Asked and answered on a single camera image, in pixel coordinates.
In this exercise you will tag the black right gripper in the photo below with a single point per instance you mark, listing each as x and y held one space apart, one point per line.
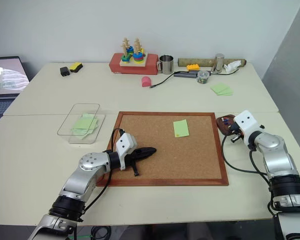
236 131

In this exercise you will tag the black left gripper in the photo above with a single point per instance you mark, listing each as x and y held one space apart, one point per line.
133 156

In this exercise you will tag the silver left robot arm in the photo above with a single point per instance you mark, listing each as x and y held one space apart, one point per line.
85 175

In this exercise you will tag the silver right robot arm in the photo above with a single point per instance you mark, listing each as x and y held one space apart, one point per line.
280 162

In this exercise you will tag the red and blue pushpins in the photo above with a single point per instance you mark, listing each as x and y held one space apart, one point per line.
225 121

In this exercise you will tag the green sticky note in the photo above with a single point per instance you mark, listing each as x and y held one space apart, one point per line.
181 128

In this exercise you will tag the green sticky note pad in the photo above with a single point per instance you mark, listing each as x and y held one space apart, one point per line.
222 89

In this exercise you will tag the clear plastic box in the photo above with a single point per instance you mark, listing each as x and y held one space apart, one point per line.
90 140

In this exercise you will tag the clear jar of pushpins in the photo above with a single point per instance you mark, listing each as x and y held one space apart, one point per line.
203 77

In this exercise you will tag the red rectangular box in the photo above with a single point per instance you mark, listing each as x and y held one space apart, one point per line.
150 66

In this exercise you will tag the green notes pile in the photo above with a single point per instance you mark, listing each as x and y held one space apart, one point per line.
83 125

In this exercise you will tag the crumpled white paper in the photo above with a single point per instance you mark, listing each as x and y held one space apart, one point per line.
231 67

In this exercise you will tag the steel tumbler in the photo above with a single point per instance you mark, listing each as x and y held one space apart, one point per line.
217 63

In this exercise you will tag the pink half-round block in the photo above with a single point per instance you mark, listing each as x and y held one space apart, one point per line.
146 82

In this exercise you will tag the grey flat hub device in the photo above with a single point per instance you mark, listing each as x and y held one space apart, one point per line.
183 74

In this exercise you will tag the yellow toy brick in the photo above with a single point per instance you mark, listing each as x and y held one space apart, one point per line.
193 67

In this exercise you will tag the cork roll tube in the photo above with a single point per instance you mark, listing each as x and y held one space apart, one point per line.
195 61

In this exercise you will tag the yellow black sponge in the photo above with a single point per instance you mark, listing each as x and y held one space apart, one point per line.
76 67

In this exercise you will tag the black power adapter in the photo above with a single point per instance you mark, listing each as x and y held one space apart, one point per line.
64 71

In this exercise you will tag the open laptop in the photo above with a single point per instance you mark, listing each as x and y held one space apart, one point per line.
5 77

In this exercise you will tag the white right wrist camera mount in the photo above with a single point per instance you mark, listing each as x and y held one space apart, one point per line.
247 123

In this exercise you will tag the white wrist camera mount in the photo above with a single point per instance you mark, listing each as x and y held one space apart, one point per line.
125 143
247 123

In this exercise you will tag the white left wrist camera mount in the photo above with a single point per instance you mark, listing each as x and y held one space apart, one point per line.
125 143

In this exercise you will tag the cork board with brown frame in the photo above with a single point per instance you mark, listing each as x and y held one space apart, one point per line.
165 160

